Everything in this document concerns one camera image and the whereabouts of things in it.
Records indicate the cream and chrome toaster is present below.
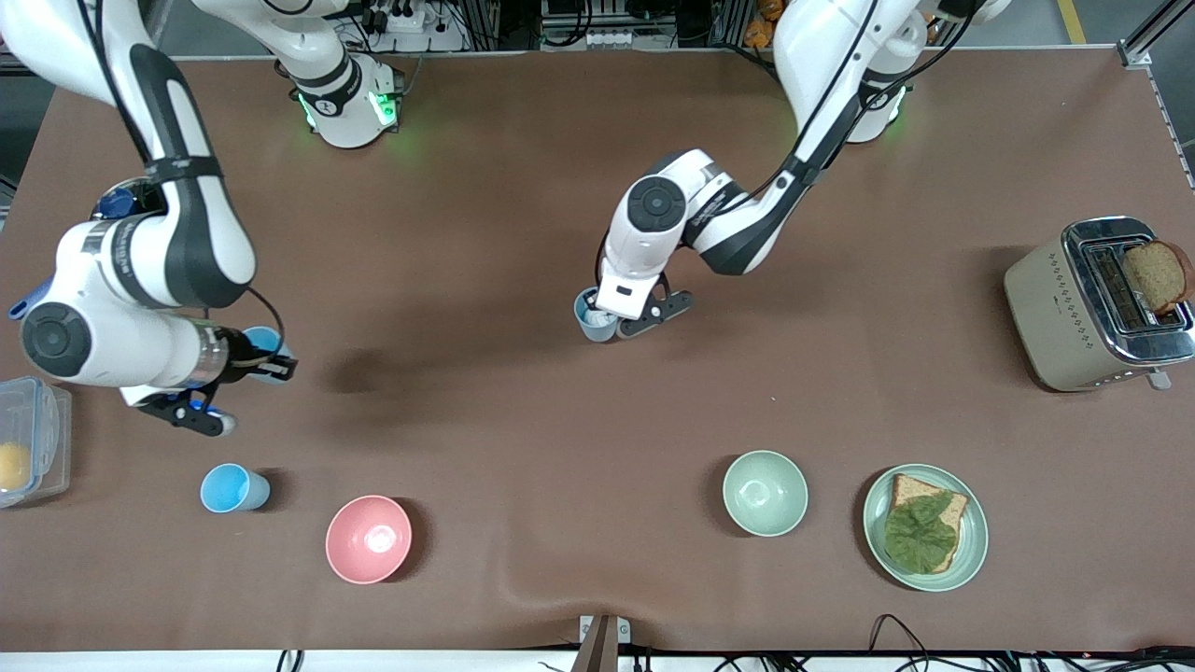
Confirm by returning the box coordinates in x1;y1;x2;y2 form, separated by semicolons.
1004;217;1195;393

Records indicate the brown toast slice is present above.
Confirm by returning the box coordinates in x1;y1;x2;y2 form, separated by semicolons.
1122;240;1194;315

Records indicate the orange round food item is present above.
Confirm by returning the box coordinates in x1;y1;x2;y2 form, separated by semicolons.
0;441;32;493

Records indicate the brown bread slice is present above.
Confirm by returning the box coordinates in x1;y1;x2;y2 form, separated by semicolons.
887;473;972;575

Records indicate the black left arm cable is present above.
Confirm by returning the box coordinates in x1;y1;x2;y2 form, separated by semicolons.
719;0;883;216

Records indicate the pale green plate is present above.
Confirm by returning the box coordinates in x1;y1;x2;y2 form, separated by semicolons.
862;464;990;593

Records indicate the metal mounting bracket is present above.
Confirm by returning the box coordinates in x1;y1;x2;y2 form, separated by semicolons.
571;613;632;672

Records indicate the green lettuce leaf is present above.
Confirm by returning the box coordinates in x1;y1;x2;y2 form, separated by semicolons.
883;492;963;572

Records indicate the aluminium frame profile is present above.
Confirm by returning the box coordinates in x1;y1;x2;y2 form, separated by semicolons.
1116;0;1195;71

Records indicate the aluminium table edge rail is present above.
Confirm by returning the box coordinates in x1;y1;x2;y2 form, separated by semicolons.
1144;65;1195;188

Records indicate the navy saucepan with blue handle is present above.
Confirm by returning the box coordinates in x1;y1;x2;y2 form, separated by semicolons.
9;182;167;320

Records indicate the clear plastic food container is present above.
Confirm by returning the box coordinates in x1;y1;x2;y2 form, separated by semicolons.
0;376;73;510

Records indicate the blue cup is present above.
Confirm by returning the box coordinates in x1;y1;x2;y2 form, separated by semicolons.
573;287;625;343
200;463;272;514
243;325;292;379

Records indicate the pink bowl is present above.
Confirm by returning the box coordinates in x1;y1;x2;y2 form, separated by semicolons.
325;495;413;586

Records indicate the black looped cable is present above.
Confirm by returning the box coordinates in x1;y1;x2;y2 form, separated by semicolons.
868;613;935;659

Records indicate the pale green bowl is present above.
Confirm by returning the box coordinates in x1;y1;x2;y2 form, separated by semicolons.
722;450;809;539

